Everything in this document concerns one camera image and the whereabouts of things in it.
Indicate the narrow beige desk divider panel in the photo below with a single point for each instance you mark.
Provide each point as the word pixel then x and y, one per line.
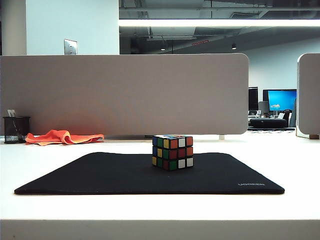
pixel 308 95

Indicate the white card in holder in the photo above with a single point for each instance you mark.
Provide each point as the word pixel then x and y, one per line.
pixel 11 112

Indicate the brown divider foot block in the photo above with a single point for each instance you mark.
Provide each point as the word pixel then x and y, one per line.
pixel 313 136

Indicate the orange cloth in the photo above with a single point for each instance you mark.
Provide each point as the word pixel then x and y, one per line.
pixel 63 137

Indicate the black fabric mouse pad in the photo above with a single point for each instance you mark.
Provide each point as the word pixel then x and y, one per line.
pixel 112 175

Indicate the wide beige desk divider panel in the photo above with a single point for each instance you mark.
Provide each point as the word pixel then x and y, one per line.
pixel 125 95

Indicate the white divider foot bracket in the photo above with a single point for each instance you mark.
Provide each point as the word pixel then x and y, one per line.
pixel 221 137

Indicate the black round ottoman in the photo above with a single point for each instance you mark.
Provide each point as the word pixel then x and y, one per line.
pixel 267 122

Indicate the multicolour puzzle cube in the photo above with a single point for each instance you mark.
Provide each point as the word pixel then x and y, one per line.
pixel 172 153

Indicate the silver wall plate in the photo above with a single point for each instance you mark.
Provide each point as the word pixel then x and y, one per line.
pixel 70 46

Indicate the blue screen monitor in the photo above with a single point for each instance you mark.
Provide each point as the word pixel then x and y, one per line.
pixel 281 101

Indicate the black mesh pen holder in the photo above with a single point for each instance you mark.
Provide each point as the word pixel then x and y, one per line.
pixel 15 130

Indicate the dark switched-off monitor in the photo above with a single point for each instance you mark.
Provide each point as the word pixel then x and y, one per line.
pixel 253 98

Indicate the long ceiling light strip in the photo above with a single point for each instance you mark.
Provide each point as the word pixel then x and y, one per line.
pixel 217 22

